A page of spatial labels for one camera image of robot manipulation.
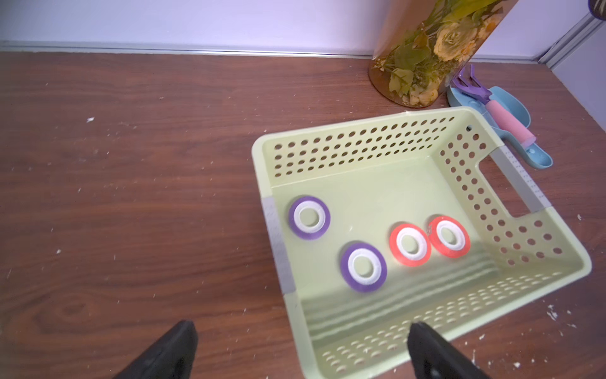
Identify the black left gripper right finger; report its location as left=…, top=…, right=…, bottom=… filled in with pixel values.
left=407, top=322, right=490, bottom=379

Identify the green perforated storage basket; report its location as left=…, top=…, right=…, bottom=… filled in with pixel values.
left=252, top=107, right=592, bottom=378

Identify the red tape roll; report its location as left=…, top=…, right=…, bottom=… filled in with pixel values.
left=389, top=224, right=432, bottom=267
left=429, top=216, right=471, bottom=259

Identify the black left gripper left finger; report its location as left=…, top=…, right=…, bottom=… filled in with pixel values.
left=115, top=320, right=198, bottom=379

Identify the purple pink toy rake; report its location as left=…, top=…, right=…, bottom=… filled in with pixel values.
left=451, top=65, right=537, bottom=148

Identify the purple tape roll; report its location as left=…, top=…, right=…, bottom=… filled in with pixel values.
left=288, top=196, right=331, bottom=240
left=340, top=243, right=388, bottom=293

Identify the amber vase with flowers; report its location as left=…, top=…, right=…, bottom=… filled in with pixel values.
left=369, top=0, right=515, bottom=108

